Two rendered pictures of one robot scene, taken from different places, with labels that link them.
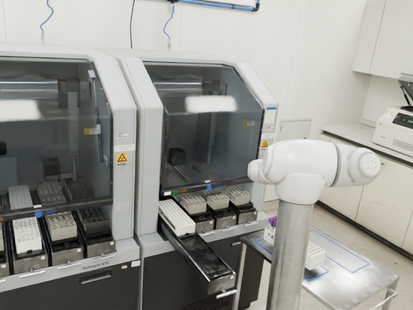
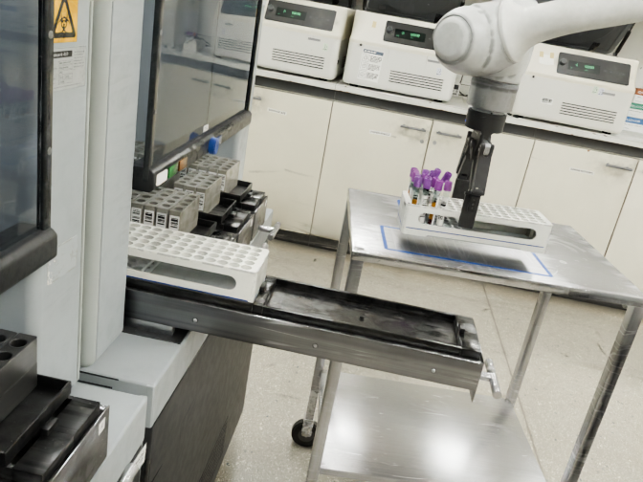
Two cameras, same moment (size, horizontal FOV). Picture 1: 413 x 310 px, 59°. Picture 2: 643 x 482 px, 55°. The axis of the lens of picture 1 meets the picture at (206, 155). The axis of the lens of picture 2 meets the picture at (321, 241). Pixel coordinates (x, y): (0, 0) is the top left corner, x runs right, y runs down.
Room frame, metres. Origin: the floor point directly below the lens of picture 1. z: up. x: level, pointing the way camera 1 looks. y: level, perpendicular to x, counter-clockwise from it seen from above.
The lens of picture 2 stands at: (1.05, 0.74, 1.24)
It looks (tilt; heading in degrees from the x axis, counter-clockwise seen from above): 20 degrees down; 305
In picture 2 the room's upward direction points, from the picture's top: 10 degrees clockwise
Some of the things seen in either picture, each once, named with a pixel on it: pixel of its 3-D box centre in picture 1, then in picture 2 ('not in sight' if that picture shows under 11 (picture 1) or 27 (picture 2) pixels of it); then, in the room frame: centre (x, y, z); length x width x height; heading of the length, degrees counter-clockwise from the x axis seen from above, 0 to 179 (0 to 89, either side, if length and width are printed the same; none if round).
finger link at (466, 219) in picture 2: not in sight; (469, 210); (1.49, -0.39, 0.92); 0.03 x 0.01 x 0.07; 37
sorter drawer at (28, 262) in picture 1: (24, 227); not in sight; (1.60, 0.88, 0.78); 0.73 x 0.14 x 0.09; 31
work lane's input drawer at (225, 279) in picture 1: (188, 243); (276, 313); (1.59, 0.05, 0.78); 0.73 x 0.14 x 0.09; 31
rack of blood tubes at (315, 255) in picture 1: (292, 244); (472, 221); (1.50, -0.45, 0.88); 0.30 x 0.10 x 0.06; 37
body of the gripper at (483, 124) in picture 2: not in sight; (481, 133); (1.53, -0.43, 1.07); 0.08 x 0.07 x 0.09; 127
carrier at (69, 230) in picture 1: (64, 232); not in sight; (1.48, 0.63, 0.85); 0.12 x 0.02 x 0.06; 122
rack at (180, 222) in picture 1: (174, 217); (169, 259); (1.74, 0.14, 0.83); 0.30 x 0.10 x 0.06; 31
